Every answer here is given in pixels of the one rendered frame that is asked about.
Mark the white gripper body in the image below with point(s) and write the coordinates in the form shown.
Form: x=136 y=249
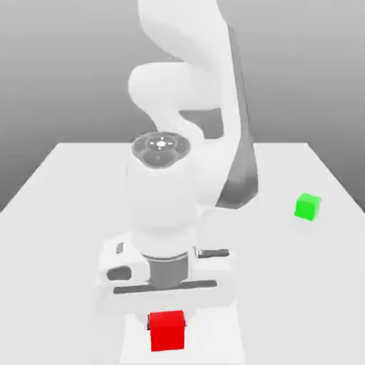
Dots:
x=205 y=296

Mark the small red cube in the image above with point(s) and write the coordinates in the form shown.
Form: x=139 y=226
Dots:
x=167 y=332

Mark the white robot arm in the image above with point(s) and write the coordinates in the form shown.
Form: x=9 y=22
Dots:
x=171 y=194

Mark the small green cube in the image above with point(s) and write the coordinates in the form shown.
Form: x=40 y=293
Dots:
x=306 y=206

